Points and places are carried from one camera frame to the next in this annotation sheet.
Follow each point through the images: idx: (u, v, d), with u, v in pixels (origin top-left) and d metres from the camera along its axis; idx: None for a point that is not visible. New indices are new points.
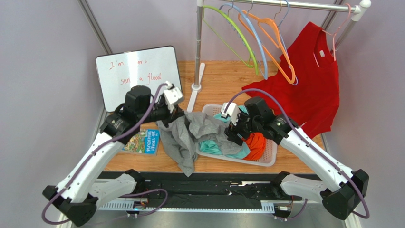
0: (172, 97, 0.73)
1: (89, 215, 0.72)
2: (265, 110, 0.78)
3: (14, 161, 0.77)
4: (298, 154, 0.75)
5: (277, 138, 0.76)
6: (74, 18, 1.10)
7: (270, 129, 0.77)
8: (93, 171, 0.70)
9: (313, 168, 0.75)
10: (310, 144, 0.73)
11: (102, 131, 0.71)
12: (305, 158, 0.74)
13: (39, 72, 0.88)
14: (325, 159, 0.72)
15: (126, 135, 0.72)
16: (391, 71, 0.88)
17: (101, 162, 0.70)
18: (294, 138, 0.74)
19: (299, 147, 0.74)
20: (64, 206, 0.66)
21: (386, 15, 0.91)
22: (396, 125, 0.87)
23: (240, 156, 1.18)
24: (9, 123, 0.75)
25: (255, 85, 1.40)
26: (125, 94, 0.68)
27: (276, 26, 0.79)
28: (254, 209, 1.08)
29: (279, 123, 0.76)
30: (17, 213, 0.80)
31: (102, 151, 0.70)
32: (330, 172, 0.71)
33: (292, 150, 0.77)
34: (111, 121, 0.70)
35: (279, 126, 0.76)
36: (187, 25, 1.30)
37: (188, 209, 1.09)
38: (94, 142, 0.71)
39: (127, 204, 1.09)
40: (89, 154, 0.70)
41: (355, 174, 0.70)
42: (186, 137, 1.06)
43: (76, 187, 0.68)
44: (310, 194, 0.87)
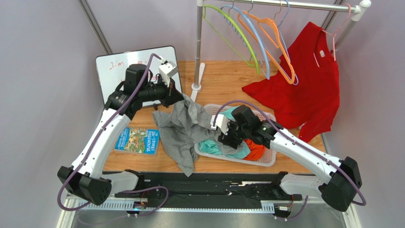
0: (166, 68, 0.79)
1: (105, 194, 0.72)
2: (251, 118, 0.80)
3: (15, 161, 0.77)
4: (287, 152, 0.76)
5: (266, 143, 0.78)
6: (74, 18, 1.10)
7: (258, 136, 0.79)
8: (106, 144, 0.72)
9: (305, 165, 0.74)
10: (295, 141, 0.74)
11: (108, 108, 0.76)
12: (293, 155, 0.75)
13: (39, 73, 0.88)
14: (310, 151, 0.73)
15: (131, 109, 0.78)
16: (391, 71, 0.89)
17: (111, 135, 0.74)
18: (280, 139, 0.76)
19: (288, 145, 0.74)
20: (84, 180, 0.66)
21: (385, 15, 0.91)
22: (396, 125, 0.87)
23: (240, 155, 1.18)
24: (9, 123, 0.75)
25: (256, 85, 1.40)
26: (127, 70, 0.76)
27: (275, 26, 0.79)
28: (254, 209, 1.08)
29: (265, 128, 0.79)
30: (18, 212, 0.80)
31: (112, 125, 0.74)
32: (319, 164, 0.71)
33: (282, 151, 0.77)
34: (116, 98, 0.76)
35: (265, 131, 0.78)
36: (187, 25, 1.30)
37: (187, 209, 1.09)
38: (102, 119, 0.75)
39: (127, 204, 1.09)
40: (100, 128, 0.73)
41: (342, 162, 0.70)
42: (183, 118, 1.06)
43: (92, 161, 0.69)
44: (309, 190, 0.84)
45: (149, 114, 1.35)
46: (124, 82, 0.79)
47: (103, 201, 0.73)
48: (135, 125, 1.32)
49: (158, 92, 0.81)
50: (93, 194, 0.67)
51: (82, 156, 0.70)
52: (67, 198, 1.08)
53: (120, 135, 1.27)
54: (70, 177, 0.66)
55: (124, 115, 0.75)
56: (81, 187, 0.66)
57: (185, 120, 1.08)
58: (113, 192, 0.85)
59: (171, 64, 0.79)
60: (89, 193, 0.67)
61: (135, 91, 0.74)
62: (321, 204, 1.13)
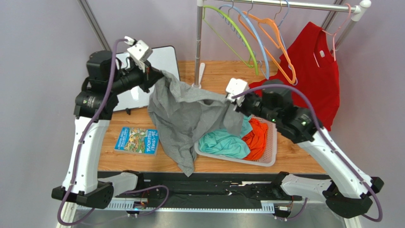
0: (137, 52, 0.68)
1: (108, 196, 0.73)
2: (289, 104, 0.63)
3: (14, 161, 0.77)
4: (317, 156, 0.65)
5: (299, 137, 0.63)
6: (74, 18, 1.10)
7: (291, 128, 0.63)
8: (91, 157, 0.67)
9: (331, 173, 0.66)
10: (335, 150, 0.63)
11: (80, 116, 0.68)
12: (324, 161, 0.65)
13: (39, 72, 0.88)
14: (348, 166, 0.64)
15: (106, 109, 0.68)
16: (391, 71, 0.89)
17: (93, 146, 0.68)
18: (318, 142, 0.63)
19: (325, 152, 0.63)
20: (81, 200, 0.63)
21: (385, 16, 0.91)
22: (396, 125, 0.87)
23: (241, 155, 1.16)
24: (8, 123, 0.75)
25: (256, 84, 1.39)
26: (86, 64, 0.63)
27: (276, 26, 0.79)
28: (254, 209, 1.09)
29: (304, 122, 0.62)
30: (17, 212, 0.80)
31: (90, 135, 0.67)
32: (352, 182, 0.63)
33: (313, 154, 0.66)
34: (84, 102, 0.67)
35: (303, 125, 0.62)
36: (187, 25, 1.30)
37: (188, 209, 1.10)
38: (76, 130, 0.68)
39: (127, 204, 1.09)
40: (78, 144, 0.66)
41: (373, 183, 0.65)
42: (164, 100, 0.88)
43: (82, 178, 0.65)
44: (312, 194, 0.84)
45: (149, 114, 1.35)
46: (88, 79, 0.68)
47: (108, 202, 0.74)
48: (135, 125, 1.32)
49: (133, 79, 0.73)
50: (97, 204, 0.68)
51: (71, 175, 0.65)
52: None
53: (120, 135, 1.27)
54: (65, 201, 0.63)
55: (101, 119, 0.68)
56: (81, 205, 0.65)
57: (168, 103, 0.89)
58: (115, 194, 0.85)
59: (142, 47, 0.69)
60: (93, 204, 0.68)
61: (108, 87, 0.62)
62: (321, 204, 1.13)
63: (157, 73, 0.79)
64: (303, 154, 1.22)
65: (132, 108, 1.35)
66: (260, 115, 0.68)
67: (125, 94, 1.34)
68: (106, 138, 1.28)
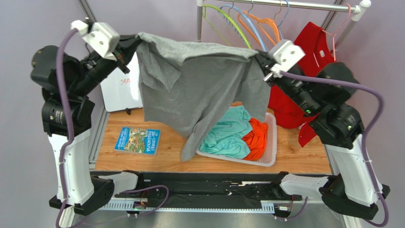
0: (100, 43, 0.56)
1: (109, 193, 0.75)
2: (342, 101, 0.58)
3: (15, 162, 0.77)
4: (342, 158, 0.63)
5: (340, 140, 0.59)
6: (74, 18, 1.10)
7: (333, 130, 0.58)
8: (77, 172, 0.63)
9: (348, 177, 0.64)
10: (367, 161, 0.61)
11: (52, 133, 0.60)
12: (349, 167, 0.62)
13: None
14: (371, 177, 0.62)
15: (80, 120, 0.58)
16: (391, 71, 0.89)
17: (77, 162, 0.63)
18: (355, 148, 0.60)
19: (357, 162, 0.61)
20: (78, 210, 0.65)
21: (385, 16, 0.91)
22: (396, 125, 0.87)
23: (241, 155, 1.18)
24: (8, 123, 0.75)
25: None
26: (32, 77, 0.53)
27: (275, 26, 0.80)
28: (254, 209, 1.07)
29: (350, 126, 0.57)
30: (17, 212, 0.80)
31: (70, 154, 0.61)
32: (369, 192, 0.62)
33: (340, 158, 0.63)
34: (50, 117, 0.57)
35: (349, 128, 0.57)
36: (187, 25, 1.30)
37: (188, 209, 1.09)
38: (54, 148, 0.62)
39: (127, 204, 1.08)
40: (59, 164, 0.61)
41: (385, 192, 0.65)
42: (158, 71, 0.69)
43: (75, 193, 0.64)
44: (310, 191, 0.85)
45: None
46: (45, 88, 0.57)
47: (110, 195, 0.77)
48: (135, 125, 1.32)
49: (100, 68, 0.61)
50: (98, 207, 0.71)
51: (62, 190, 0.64)
52: None
53: (120, 135, 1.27)
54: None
55: (77, 135, 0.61)
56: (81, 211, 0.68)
57: (162, 74, 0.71)
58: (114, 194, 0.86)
59: (103, 40, 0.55)
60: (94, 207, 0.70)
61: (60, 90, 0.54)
62: (321, 204, 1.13)
63: (129, 41, 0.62)
64: (303, 154, 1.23)
65: (132, 108, 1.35)
66: (295, 96, 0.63)
67: (125, 93, 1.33)
68: (106, 138, 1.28)
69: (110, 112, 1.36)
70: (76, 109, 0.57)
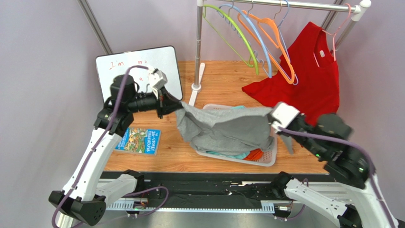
0: (151, 80, 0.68)
1: (102, 211, 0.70)
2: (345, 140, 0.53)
3: (16, 161, 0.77)
4: (359, 197, 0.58)
5: (353, 180, 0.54)
6: (74, 18, 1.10)
7: (343, 170, 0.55)
8: (97, 166, 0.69)
9: (366, 216, 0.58)
10: (382, 200, 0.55)
11: (98, 127, 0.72)
12: (365, 209, 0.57)
13: (39, 72, 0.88)
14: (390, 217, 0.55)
15: (122, 126, 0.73)
16: (392, 71, 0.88)
17: (102, 156, 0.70)
18: (371, 189, 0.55)
19: (370, 200, 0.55)
20: (76, 205, 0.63)
21: (385, 16, 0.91)
22: (397, 124, 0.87)
23: (241, 156, 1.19)
24: (10, 122, 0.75)
25: (255, 85, 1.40)
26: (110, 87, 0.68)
27: (276, 26, 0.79)
28: (254, 209, 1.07)
29: (361, 168, 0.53)
30: (18, 212, 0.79)
31: (102, 145, 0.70)
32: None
33: (353, 194, 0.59)
34: (105, 117, 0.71)
35: (360, 171, 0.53)
36: (187, 25, 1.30)
37: (187, 209, 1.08)
38: (91, 139, 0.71)
39: (126, 204, 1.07)
40: (90, 150, 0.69)
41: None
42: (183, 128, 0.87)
43: (84, 185, 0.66)
44: (321, 211, 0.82)
45: (149, 115, 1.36)
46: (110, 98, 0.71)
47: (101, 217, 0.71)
48: (134, 125, 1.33)
49: (147, 102, 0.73)
50: (87, 218, 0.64)
51: (73, 180, 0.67)
52: None
53: None
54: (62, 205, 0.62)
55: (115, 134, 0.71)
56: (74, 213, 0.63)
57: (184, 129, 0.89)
58: (110, 203, 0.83)
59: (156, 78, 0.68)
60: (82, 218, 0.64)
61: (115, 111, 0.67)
62: None
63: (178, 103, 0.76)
64: (303, 155, 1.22)
65: None
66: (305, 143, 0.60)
67: None
68: None
69: None
70: (124, 117, 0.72)
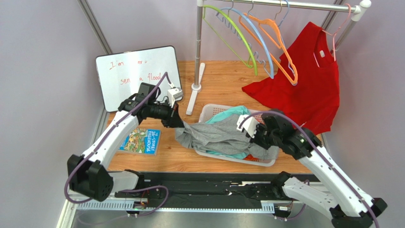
0: (173, 90, 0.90)
1: (108, 190, 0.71)
2: (284, 124, 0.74)
3: (15, 162, 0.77)
4: (320, 176, 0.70)
5: (298, 154, 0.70)
6: (74, 17, 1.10)
7: (291, 145, 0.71)
8: (117, 140, 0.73)
9: (332, 191, 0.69)
10: (333, 167, 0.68)
11: (121, 110, 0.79)
12: (327, 181, 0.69)
13: (39, 72, 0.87)
14: (345, 183, 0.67)
15: (141, 115, 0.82)
16: (391, 71, 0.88)
17: (122, 132, 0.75)
18: (317, 159, 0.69)
19: (323, 169, 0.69)
20: (94, 166, 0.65)
21: (385, 15, 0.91)
22: (397, 124, 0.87)
23: (240, 156, 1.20)
24: (9, 122, 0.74)
25: (255, 85, 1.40)
26: (141, 84, 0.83)
27: (276, 27, 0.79)
28: (254, 209, 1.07)
29: (302, 139, 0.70)
30: (19, 212, 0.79)
31: (124, 123, 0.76)
32: (350, 199, 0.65)
33: (312, 169, 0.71)
34: (128, 103, 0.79)
35: (301, 142, 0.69)
36: (187, 25, 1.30)
37: (188, 209, 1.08)
38: (115, 118, 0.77)
39: (127, 204, 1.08)
40: (113, 124, 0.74)
41: (374, 203, 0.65)
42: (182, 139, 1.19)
43: (104, 151, 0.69)
44: (315, 205, 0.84)
45: None
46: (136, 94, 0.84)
47: (104, 198, 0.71)
48: None
49: (162, 111, 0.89)
50: (98, 187, 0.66)
51: (94, 146, 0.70)
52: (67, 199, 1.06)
53: None
54: (81, 164, 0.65)
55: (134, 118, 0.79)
56: (90, 175, 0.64)
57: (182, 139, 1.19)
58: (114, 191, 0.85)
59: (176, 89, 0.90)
60: (92, 186, 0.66)
61: (144, 100, 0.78)
62: None
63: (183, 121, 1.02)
64: None
65: None
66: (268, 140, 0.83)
67: (125, 93, 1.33)
68: None
69: (110, 112, 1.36)
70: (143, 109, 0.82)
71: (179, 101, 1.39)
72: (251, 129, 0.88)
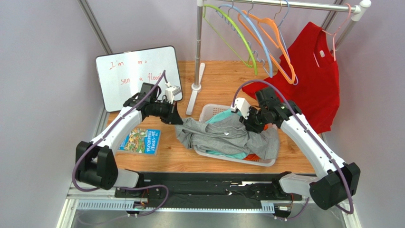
0: (170, 88, 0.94)
1: (111, 180, 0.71)
2: (270, 97, 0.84)
3: (14, 163, 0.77)
4: (296, 139, 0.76)
5: (279, 120, 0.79)
6: (74, 17, 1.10)
7: (274, 112, 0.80)
8: (123, 131, 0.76)
9: (308, 154, 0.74)
10: (307, 130, 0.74)
11: (126, 107, 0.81)
12: (301, 142, 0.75)
13: (39, 73, 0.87)
14: (318, 144, 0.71)
15: (145, 112, 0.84)
16: (392, 71, 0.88)
17: (128, 125, 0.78)
18: (293, 122, 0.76)
19: (299, 132, 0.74)
20: (103, 150, 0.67)
21: (385, 15, 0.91)
22: (397, 123, 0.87)
23: (240, 156, 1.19)
24: (8, 123, 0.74)
25: (255, 85, 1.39)
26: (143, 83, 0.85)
27: (276, 26, 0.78)
28: (254, 209, 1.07)
29: (283, 107, 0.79)
30: (18, 212, 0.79)
31: (130, 116, 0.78)
32: (321, 159, 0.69)
33: (292, 136, 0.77)
34: (133, 100, 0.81)
35: (282, 109, 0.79)
36: (187, 25, 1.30)
37: (188, 209, 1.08)
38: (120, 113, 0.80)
39: (127, 204, 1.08)
40: (120, 116, 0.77)
41: (345, 164, 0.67)
42: (183, 138, 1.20)
43: (111, 138, 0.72)
44: (300, 185, 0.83)
45: None
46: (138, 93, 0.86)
47: (109, 187, 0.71)
48: None
49: (163, 109, 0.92)
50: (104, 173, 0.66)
51: (102, 134, 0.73)
52: (67, 199, 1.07)
53: None
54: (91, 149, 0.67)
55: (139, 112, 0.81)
56: (98, 159, 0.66)
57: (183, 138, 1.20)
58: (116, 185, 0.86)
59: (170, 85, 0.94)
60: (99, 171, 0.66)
61: (144, 98, 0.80)
62: None
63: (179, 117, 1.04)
64: (303, 155, 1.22)
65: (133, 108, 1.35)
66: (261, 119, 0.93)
67: (125, 93, 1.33)
68: None
69: (110, 112, 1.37)
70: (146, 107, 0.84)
71: (179, 101, 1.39)
72: (245, 111, 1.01)
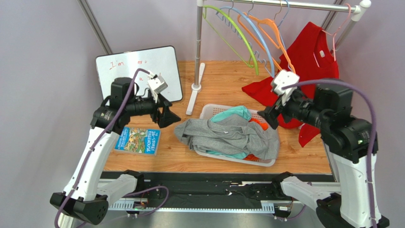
0: (153, 83, 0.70)
1: (103, 213, 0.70)
2: (343, 108, 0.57)
3: (14, 162, 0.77)
4: (347, 177, 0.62)
5: (345, 150, 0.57)
6: (74, 17, 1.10)
7: (341, 137, 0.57)
8: (97, 166, 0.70)
9: (346, 195, 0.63)
10: (370, 182, 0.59)
11: (94, 126, 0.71)
12: (349, 182, 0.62)
13: (39, 72, 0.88)
14: (370, 200, 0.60)
15: (119, 124, 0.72)
16: (392, 71, 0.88)
17: (101, 156, 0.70)
18: (361, 166, 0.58)
19: (359, 179, 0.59)
20: (78, 206, 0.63)
21: (386, 15, 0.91)
22: (397, 124, 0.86)
23: (240, 156, 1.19)
24: (9, 122, 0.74)
25: (255, 85, 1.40)
26: (111, 85, 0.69)
27: (276, 27, 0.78)
28: (254, 209, 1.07)
29: (361, 139, 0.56)
30: (18, 212, 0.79)
31: (101, 144, 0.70)
32: (362, 214, 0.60)
33: (344, 170, 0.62)
34: (101, 115, 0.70)
35: (358, 142, 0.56)
36: (187, 25, 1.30)
37: (187, 209, 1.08)
38: (89, 138, 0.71)
39: (126, 204, 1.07)
40: (88, 150, 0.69)
41: (379, 222, 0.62)
42: (184, 140, 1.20)
43: (85, 185, 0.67)
44: (305, 198, 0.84)
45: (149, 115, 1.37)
46: (109, 97, 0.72)
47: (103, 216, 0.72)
48: (135, 125, 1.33)
49: (146, 108, 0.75)
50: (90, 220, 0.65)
51: (74, 181, 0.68)
52: None
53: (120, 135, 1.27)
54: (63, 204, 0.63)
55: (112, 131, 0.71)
56: (76, 213, 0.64)
57: (184, 139, 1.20)
58: (113, 202, 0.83)
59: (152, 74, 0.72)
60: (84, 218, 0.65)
61: (115, 118, 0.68)
62: None
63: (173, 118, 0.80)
64: (303, 154, 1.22)
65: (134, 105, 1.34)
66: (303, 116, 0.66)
67: None
68: None
69: None
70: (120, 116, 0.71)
71: (179, 101, 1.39)
72: (285, 98, 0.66)
